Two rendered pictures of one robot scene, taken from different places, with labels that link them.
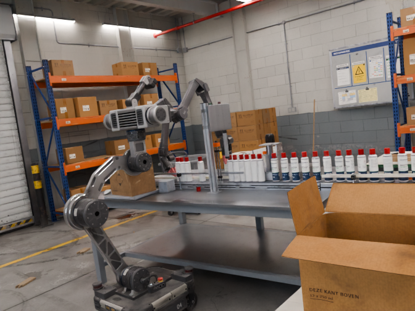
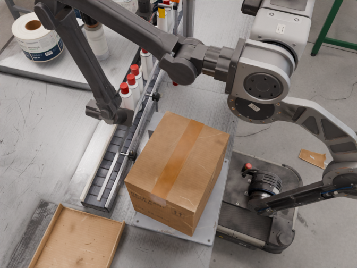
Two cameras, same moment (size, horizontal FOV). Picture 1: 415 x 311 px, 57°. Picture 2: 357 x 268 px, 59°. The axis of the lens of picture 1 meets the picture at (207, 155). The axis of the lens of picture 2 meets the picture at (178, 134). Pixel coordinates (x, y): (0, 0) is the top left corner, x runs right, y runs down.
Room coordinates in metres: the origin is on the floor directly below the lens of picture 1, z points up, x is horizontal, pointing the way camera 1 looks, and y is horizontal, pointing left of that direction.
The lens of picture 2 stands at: (3.32, 1.10, 2.01)
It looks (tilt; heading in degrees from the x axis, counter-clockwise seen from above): 57 degrees down; 249
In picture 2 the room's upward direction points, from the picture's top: straight up
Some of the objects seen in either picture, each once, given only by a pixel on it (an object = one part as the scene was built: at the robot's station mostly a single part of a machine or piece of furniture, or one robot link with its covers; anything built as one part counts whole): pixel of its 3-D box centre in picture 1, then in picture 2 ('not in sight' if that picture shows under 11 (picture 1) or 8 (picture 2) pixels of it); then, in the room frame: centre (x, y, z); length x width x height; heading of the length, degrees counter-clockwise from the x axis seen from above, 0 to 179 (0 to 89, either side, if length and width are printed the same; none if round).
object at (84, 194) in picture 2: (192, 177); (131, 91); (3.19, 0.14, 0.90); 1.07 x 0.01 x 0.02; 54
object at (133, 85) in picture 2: (183, 169); (133, 93); (3.19, 0.22, 0.98); 0.05 x 0.05 x 0.20
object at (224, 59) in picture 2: not in sight; (221, 63); (3.02, 0.61, 1.45); 0.09 x 0.08 x 0.12; 49
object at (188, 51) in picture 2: not in sight; (191, 63); (3.08, 0.56, 1.43); 0.10 x 0.05 x 0.09; 139
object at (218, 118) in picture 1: (217, 117); not in sight; (2.86, -0.11, 1.38); 0.17 x 0.10 x 0.19; 109
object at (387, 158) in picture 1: (388, 165); not in sight; (2.27, -1.07, 0.98); 0.05 x 0.05 x 0.20
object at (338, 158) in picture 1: (339, 165); not in sight; (2.44, -0.83, 0.98); 0.05 x 0.05 x 0.20
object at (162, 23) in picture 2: (231, 168); (162, 23); (2.93, -0.17, 0.98); 0.05 x 0.05 x 0.20
